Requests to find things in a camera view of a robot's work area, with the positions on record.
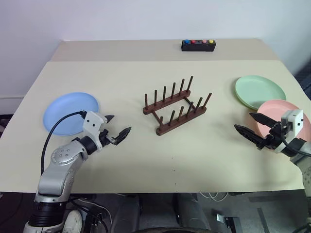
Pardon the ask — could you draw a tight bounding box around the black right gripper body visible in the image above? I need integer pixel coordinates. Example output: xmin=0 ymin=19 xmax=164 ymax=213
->
xmin=255 ymin=121 xmax=290 ymax=151

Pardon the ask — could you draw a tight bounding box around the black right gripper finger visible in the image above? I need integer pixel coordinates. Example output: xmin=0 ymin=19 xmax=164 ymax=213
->
xmin=233 ymin=124 xmax=265 ymax=147
xmin=248 ymin=112 xmax=277 ymax=129

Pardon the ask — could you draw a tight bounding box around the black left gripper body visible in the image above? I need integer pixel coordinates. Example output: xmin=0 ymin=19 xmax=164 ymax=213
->
xmin=98 ymin=128 xmax=118 ymax=148

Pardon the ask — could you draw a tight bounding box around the pink plastic plate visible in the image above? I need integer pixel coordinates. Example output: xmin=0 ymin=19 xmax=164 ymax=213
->
xmin=256 ymin=100 xmax=311 ymax=142

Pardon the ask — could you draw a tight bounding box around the green plastic plate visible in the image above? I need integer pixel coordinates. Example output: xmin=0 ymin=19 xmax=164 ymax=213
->
xmin=235 ymin=75 xmax=287 ymax=110

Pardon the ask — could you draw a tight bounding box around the blue plastic plate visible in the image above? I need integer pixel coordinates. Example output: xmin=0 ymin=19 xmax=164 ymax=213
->
xmin=42 ymin=92 xmax=101 ymax=136

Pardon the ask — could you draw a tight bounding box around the brown wooden dish rack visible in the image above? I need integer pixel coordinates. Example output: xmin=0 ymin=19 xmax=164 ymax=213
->
xmin=142 ymin=75 xmax=212 ymax=136

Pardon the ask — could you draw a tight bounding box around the black mesh chair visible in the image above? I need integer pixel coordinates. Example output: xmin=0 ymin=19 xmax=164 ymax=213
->
xmin=293 ymin=63 xmax=311 ymax=102

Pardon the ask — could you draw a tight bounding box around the white round robot part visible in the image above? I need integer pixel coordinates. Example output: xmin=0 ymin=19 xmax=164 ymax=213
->
xmin=63 ymin=210 xmax=84 ymax=233

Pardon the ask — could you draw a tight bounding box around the dark grey rounded shape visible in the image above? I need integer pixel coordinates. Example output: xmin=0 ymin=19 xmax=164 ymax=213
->
xmin=173 ymin=193 xmax=210 ymax=231

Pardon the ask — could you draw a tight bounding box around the black button box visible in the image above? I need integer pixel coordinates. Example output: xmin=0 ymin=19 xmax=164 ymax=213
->
xmin=181 ymin=39 xmax=216 ymax=52

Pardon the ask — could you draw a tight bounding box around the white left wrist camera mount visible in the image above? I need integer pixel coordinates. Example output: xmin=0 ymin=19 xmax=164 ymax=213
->
xmin=82 ymin=111 xmax=109 ymax=149

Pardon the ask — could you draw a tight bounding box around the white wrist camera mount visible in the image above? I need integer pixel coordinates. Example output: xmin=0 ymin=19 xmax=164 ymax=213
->
xmin=82 ymin=111 xmax=109 ymax=149
xmin=275 ymin=109 xmax=305 ymax=154

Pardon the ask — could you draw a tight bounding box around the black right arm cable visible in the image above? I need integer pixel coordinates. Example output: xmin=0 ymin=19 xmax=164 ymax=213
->
xmin=282 ymin=131 xmax=311 ymax=156

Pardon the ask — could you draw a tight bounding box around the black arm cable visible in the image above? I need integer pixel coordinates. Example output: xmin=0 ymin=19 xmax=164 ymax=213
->
xmin=40 ymin=110 xmax=87 ymax=176
xmin=282 ymin=131 xmax=311 ymax=156

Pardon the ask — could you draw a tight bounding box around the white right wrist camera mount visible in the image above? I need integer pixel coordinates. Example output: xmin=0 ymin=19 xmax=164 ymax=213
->
xmin=275 ymin=109 xmax=305 ymax=154

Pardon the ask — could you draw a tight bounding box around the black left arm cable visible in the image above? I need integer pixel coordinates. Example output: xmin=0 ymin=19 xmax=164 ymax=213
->
xmin=40 ymin=110 xmax=87 ymax=176

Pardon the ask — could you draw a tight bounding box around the thin white cable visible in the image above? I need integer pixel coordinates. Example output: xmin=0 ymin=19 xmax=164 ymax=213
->
xmin=199 ymin=191 xmax=229 ymax=202

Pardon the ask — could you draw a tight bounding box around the small metal bracket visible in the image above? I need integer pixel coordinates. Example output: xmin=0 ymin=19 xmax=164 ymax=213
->
xmin=213 ymin=213 xmax=241 ymax=230

